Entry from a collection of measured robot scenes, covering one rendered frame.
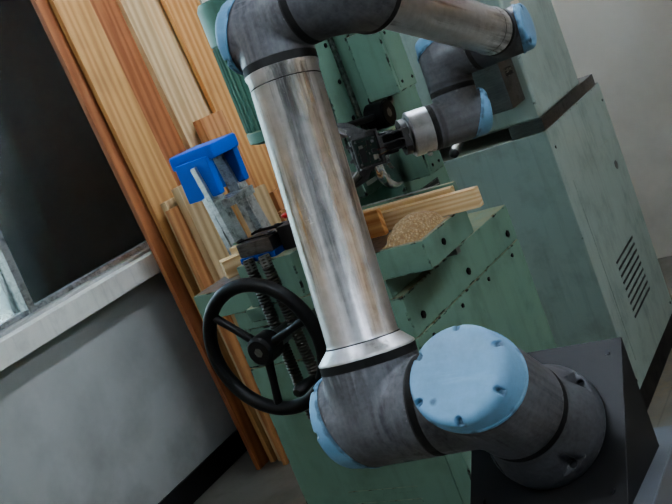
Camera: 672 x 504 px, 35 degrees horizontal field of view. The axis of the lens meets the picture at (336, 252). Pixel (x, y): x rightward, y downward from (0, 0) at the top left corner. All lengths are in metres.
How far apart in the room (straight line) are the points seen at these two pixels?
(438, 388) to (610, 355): 0.32
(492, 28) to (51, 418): 2.03
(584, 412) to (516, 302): 0.94
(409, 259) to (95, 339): 1.77
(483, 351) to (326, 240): 0.28
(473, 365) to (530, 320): 1.12
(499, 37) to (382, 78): 0.44
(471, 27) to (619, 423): 0.70
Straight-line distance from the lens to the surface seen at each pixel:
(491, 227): 2.45
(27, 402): 3.36
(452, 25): 1.78
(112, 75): 3.77
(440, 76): 2.06
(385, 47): 2.30
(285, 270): 2.05
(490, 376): 1.41
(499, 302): 2.41
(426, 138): 2.04
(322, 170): 1.53
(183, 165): 3.17
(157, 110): 3.93
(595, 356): 1.66
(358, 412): 1.52
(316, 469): 2.37
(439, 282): 2.19
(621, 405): 1.62
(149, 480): 3.68
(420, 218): 2.05
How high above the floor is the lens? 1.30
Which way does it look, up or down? 11 degrees down
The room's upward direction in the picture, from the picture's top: 22 degrees counter-clockwise
